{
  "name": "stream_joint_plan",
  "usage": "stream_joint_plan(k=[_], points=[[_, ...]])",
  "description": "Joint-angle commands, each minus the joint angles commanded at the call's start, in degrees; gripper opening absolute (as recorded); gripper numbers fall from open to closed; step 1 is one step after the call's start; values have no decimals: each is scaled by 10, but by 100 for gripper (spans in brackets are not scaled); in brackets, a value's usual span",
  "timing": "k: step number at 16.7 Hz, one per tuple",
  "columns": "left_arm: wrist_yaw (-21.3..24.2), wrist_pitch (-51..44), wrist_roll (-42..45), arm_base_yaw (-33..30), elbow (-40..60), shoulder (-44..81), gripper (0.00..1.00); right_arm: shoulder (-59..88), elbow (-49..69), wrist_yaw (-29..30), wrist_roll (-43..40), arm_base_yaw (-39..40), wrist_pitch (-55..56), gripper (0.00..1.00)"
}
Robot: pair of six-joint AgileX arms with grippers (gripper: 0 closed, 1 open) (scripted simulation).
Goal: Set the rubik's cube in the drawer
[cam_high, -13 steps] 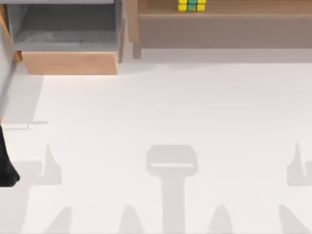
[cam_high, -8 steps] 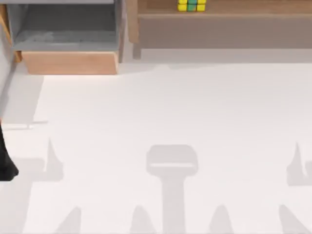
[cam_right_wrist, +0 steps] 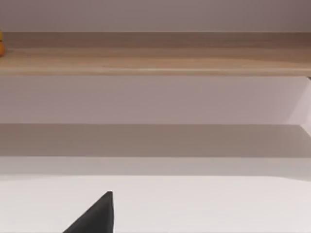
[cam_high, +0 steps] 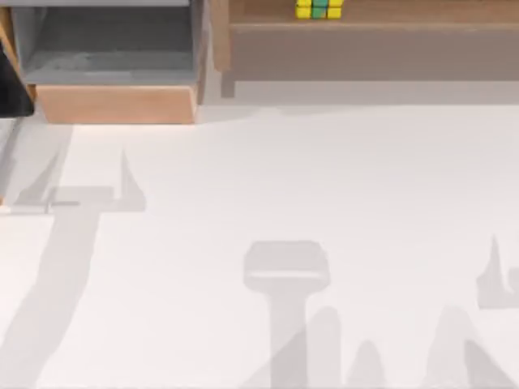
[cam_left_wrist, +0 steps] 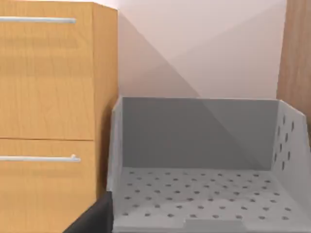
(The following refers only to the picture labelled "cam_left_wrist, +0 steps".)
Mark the wooden cupboard side panel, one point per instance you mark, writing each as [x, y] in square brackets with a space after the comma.
[296, 53]

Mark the grey pierced drawer inside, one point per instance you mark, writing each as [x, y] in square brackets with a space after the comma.
[194, 170]

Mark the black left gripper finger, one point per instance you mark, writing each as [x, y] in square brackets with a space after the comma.
[97, 216]

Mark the wooden drawer front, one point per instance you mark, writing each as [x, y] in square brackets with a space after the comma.
[43, 191]
[46, 80]

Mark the wooden cupboard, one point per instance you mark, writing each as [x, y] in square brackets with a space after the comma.
[106, 97]

